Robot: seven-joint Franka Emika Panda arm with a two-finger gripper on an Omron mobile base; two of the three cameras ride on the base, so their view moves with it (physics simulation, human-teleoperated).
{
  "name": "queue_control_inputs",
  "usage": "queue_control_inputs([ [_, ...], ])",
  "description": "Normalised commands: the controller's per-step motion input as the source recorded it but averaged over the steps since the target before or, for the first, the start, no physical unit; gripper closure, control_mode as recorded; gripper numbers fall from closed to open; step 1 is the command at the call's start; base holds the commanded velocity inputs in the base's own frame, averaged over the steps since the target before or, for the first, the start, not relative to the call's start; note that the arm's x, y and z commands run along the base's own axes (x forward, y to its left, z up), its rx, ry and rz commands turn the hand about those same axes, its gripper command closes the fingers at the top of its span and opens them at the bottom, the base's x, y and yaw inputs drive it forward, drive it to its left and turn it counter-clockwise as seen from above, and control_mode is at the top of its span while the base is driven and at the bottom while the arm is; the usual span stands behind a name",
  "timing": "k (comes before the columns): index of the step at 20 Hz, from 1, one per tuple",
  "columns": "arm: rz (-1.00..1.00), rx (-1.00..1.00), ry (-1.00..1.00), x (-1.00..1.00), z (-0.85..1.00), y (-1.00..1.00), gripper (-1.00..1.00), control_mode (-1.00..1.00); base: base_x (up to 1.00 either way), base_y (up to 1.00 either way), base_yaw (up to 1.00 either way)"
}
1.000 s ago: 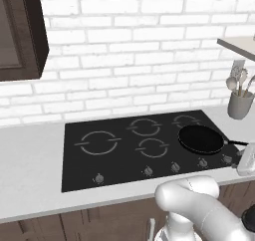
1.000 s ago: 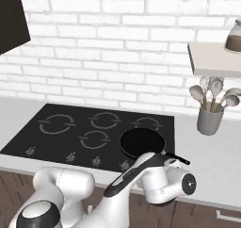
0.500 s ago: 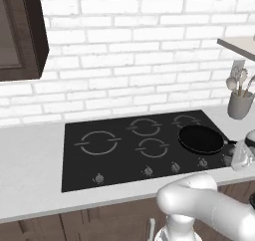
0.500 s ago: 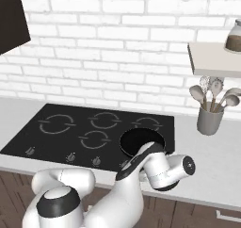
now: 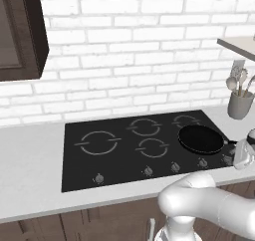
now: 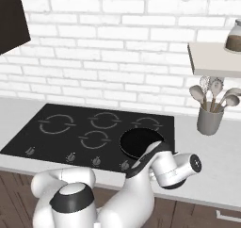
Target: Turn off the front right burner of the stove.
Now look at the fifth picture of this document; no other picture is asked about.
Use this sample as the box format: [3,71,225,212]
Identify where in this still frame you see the silver cupboard handle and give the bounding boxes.
[146,217,156,241]

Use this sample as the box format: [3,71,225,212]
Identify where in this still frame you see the black frying pan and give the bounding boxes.
[177,123,239,155]

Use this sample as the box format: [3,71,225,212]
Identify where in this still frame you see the grey utensil pot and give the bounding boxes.
[227,90,255,121]

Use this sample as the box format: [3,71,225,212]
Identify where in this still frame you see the grey hob knob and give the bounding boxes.
[142,165,154,177]
[170,161,181,173]
[222,153,235,165]
[94,172,106,185]
[197,157,209,169]

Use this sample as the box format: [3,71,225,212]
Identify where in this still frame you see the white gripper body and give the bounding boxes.
[232,138,255,171]

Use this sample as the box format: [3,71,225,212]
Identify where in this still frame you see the brown base cupboards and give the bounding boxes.
[0,180,255,241]

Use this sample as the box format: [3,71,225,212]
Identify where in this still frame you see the grey spoon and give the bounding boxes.
[225,76,239,97]

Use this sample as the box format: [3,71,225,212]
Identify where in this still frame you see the black hob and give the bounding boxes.
[61,109,241,193]

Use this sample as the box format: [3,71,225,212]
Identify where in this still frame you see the pale slotted spatula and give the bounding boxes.
[238,68,250,98]

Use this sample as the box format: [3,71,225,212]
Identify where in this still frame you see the pale wall shelf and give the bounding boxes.
[216,35,255,63]

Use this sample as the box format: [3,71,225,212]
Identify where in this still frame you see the dark brown wall cupboard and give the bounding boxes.
[0,0,51,83]

